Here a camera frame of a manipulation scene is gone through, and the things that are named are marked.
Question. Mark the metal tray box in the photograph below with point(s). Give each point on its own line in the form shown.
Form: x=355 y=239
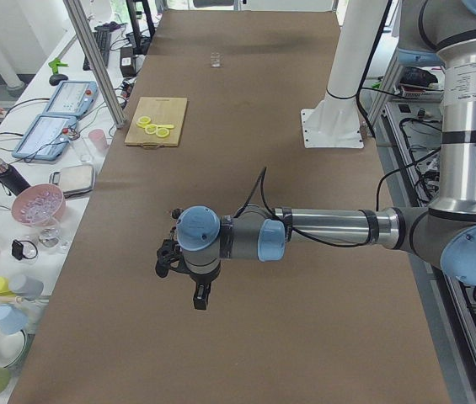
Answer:
x=74 y=181

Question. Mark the pink bowl with ice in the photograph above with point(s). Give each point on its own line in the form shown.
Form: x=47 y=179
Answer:
x=38 y=203

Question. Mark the white pillar base mount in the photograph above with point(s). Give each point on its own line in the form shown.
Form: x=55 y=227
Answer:
x=334 y=122

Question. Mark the lemon slice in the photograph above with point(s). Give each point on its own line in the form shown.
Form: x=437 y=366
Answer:
x=162 y=132
x=151 y=129
x=143 y=121

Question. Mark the light blue cup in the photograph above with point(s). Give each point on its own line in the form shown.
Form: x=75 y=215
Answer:
x=12 y=319

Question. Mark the teach pendant far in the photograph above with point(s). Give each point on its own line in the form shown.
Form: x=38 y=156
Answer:
x=72 y=98

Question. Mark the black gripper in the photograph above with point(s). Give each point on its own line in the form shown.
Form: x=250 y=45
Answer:
x=202 y=278

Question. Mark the wine glass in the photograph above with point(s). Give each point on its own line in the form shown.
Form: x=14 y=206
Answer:
x=49 y=232

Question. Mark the lemon slice middle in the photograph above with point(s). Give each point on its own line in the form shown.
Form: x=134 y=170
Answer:
x=151 y=129

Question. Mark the pink cup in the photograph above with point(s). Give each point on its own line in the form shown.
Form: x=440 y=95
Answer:
x=98 y=138

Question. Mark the lemon slice bottom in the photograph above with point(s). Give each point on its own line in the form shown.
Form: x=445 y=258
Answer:
x=162 y=132

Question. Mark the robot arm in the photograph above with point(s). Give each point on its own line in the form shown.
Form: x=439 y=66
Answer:
x=442 y=234

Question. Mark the clear glass shaker cup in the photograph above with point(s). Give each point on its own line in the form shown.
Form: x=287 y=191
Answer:
x=216 y=59

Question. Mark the wooden cutting board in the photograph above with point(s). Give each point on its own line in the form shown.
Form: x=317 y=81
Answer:
x=162 y=110

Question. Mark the black thermos bottle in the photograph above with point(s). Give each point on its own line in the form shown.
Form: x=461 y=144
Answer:
x=11 y=179

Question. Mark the lemon slice top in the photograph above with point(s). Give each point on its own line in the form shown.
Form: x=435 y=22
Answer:
x=143 y=121

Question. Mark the teach pendant near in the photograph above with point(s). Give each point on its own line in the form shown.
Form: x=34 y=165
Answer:
x=46 y=138

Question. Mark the teach pendant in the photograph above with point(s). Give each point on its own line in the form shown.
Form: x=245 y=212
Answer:
x=46 y=138
x=72 y=98

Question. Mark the aluminium frame post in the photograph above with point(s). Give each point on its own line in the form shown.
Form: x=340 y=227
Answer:
x=86 y=39

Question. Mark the black keyboard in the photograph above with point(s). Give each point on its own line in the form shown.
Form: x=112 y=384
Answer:
x=102 y=38

